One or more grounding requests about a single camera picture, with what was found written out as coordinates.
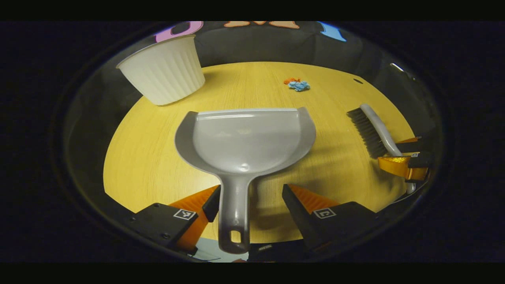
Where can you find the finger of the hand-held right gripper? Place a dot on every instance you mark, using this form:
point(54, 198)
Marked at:
point(408, 140)
point(402, 165)

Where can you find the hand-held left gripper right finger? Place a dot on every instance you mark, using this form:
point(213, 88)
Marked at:
point(294, 209)

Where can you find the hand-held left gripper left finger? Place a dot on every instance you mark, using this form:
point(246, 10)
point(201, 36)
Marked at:
point(213, 203)

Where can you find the small grey broom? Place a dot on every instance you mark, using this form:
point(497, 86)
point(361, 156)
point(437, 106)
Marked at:
point(375, 122)

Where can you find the grey plastic dustpan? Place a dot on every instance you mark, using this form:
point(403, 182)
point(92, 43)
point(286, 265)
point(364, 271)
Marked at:
point(244, 142)

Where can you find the blue paper scrap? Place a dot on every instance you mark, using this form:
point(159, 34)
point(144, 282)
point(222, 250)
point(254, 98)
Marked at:
point(299, 85)

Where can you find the orange paper scrap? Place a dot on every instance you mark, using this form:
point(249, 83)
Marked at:
point(292, 80)

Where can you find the wooden desktop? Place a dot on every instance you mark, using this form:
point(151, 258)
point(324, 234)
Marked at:
point(158, 157)

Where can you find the black backdrop cloth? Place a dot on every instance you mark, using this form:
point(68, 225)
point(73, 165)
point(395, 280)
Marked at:
point(256, 43)

